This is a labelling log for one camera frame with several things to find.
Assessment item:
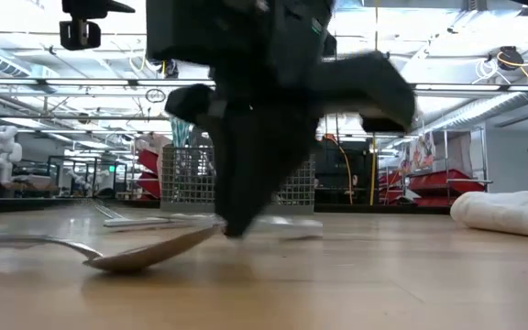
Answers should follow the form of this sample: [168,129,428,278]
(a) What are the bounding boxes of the black aluminium table frame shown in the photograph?
[0,195,453,215]

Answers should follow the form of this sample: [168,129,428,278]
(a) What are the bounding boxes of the black ceiling cable reel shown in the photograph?
[156,58,181,80]
[492,44,528,73]

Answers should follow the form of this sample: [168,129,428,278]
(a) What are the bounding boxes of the black framed glass enclosure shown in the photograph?
[45,154,128,199]

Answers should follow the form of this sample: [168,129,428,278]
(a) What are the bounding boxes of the grey mesh cutlery basket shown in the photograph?
[159,144,317,215]

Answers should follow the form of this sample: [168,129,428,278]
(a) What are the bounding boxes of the horizontal light bar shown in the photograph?
[0,76,528,93]

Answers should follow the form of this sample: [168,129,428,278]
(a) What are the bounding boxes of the orange hanging cable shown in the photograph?
[322,133,355,206]

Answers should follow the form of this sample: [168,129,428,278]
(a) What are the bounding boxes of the yellow post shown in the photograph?
[368,132,379,206]

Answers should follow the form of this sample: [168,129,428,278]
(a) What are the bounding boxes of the stacked red bins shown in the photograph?
[134,132,163,202]

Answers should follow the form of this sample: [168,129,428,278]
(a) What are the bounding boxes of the white plaid cloth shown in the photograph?
[449,190,528,242]

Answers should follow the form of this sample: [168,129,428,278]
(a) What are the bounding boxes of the colourful poster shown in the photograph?
[399,131,435,174]

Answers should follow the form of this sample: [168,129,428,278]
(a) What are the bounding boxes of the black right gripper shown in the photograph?
[146,0,417,237]

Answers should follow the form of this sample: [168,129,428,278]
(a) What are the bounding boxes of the black cabinet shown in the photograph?
[313,137,376,206]

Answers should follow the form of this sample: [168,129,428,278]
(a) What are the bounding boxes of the hanging cable ring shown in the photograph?
[144,87,168,105]

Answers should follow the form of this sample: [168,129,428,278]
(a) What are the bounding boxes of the blue patterned handle spoon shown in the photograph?
[0,222,226,275]
[102,213,225,229]

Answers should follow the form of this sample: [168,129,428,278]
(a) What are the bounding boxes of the silver air duct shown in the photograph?
[422,90,528,135]

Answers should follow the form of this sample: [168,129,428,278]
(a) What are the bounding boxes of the shelf rack with red bins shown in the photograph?
[377,126,495,208]

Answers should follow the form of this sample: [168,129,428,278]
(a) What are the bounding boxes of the blue patterned handle knife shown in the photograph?
[170,116,193,149]

